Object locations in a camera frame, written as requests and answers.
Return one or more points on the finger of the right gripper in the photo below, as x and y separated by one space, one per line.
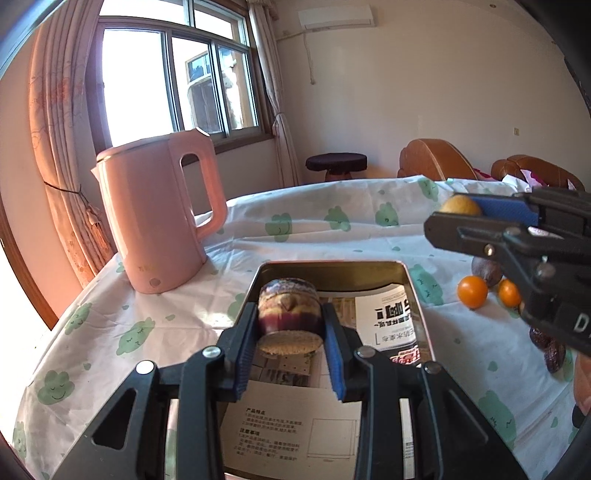
544 265
547 208

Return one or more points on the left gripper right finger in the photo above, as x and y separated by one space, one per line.
421 407

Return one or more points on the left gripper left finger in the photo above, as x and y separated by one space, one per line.
127 437

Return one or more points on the small orange kumquat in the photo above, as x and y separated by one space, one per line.
509 294
472 291

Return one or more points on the dark purple passion fruit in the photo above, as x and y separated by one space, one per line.
488 270

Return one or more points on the small yellow-brown longan fruit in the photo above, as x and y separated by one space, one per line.
461 205

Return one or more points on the cork-topped brown jar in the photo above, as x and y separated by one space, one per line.
290 318

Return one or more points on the brown mangosteen-like fruit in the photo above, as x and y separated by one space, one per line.
540 339

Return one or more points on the person's hand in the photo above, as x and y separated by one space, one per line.
582 383

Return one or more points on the pink floral cushion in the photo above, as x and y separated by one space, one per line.
535 180

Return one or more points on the brown leather sofa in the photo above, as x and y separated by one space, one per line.
545 172

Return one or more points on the white cloud-print tablecloth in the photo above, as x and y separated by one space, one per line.
110 327

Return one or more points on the brown leather armchair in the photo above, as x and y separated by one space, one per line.
435 159

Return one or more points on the pink rectangular tin box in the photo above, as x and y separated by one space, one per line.
347 276

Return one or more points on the printed paper sheet in box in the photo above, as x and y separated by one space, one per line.
289 423

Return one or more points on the dark round stool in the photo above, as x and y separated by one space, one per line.
337 166

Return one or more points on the pink electric kettle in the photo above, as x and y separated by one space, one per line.
148 208

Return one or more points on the beige right curtain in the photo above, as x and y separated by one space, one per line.
261 16

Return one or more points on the pink left curtain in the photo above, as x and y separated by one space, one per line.
56 97

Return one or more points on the white wall air conditioner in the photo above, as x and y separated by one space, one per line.
336 17

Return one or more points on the window with metal frame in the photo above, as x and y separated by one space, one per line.
158 67

